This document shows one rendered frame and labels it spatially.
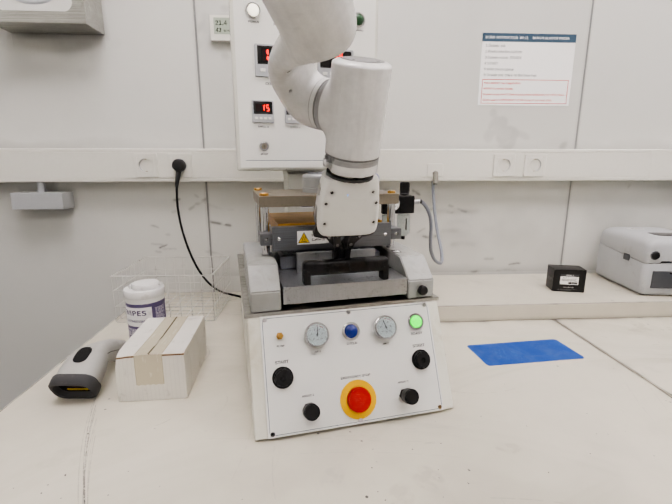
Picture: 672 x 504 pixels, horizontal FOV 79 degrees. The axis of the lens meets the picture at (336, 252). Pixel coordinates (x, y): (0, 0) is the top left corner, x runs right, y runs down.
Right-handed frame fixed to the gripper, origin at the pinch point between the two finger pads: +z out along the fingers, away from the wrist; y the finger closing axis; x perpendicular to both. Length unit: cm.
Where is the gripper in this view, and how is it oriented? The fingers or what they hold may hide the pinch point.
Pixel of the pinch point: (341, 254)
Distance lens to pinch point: 72.2
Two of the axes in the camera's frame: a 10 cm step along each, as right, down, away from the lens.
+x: -2.4, -5.3, 8.1
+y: 9.7, -0.6, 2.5
